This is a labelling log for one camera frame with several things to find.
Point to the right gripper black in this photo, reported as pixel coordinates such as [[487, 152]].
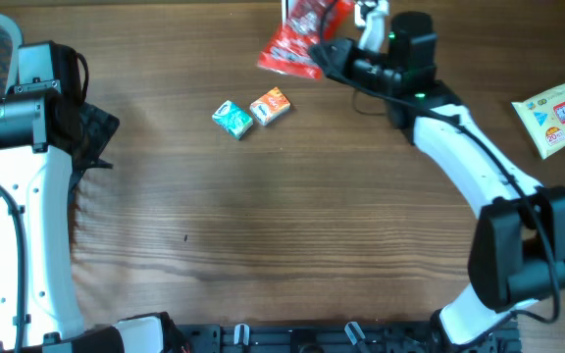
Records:
[[340, 66]]

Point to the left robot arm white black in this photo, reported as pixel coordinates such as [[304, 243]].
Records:
[[49, 137]]

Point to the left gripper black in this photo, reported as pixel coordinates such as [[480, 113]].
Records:
[[102, 126]]

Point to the orange tissue pack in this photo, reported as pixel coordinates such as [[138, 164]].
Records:
[[269, 106]]

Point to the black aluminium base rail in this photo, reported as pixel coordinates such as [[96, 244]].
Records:
[[405, 337]]

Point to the red snack packet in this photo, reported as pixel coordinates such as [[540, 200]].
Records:
[[287, 52]]

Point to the yellow white snack bag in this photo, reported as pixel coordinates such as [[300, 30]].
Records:
[[543, 116]]

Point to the white barcode scanner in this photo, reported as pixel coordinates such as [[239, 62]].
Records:
[[287, 7]]

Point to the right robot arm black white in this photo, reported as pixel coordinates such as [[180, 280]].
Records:
[[517, 257]]

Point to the teal tissue pack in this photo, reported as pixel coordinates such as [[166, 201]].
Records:
[[232, 119]]

